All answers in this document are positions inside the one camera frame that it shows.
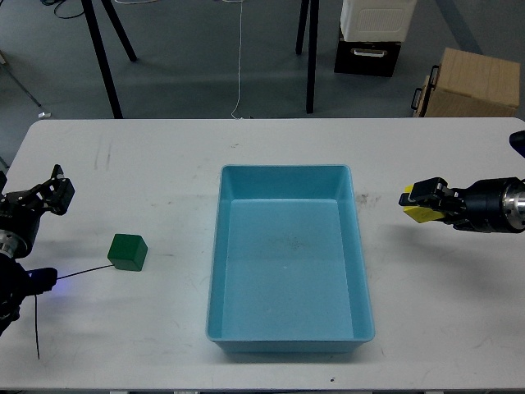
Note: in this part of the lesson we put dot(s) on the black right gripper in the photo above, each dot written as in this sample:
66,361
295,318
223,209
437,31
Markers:
493,205

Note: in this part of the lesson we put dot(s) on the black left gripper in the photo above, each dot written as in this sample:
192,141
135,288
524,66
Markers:
21,212

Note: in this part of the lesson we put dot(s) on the yellow wooden block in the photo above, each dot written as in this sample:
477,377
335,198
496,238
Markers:
420,214

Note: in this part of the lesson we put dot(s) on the green wooden block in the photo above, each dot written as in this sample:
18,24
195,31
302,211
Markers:
127,252

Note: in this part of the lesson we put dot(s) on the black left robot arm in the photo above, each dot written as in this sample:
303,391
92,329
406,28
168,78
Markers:
14,280

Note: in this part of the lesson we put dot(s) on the black storage box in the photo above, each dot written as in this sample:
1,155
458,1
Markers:
366,58

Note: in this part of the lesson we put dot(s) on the black table leg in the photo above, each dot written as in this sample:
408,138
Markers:
119,29
303,16
101,56
312,54

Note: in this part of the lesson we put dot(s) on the blue plastic bin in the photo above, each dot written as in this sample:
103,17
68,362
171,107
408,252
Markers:
288,271

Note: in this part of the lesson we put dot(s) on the black table leg left inner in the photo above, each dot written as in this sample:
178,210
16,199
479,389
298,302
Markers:
119,29

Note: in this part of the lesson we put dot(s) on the black table leg right inner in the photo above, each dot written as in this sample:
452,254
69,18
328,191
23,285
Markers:
303,16

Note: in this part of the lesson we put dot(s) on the thin black cable tie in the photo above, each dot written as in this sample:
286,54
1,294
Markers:
84,271

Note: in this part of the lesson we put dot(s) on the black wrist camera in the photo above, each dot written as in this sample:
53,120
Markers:
41,280

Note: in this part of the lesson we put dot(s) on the thin black cable tie vertical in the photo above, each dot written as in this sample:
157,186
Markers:
36,329

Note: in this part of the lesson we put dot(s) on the wooden box with handles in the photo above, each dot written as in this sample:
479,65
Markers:
467,84

